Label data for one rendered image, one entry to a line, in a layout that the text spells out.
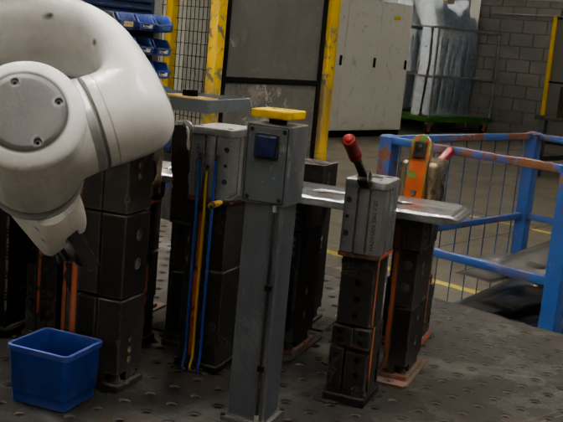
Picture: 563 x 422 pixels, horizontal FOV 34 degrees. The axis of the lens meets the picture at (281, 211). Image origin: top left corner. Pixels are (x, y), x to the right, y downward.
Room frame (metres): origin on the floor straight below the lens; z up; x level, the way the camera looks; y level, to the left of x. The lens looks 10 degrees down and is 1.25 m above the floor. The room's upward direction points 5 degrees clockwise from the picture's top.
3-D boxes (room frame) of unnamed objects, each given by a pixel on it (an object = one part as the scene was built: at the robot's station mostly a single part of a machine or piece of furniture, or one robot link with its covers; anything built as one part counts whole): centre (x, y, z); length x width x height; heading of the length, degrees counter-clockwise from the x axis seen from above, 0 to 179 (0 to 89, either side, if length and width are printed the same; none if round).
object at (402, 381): (1.56, -0.24, 0.84); 0.18 x 0.06 x 0.29; 159
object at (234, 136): (1.51, 0.11, 0.90); 0.13 x 0.10 x 0.41; 159
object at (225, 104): (1.39, 0.26, 1.16); 0.37 x 0.14 x 0.02; 69
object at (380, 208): (1.42, -0.14, 0.88); 0.11 x 0.10 x 0.36; 159
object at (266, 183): (1.30, 0.02, 0.92); 0.08 x 0.08 x 0.44; 69
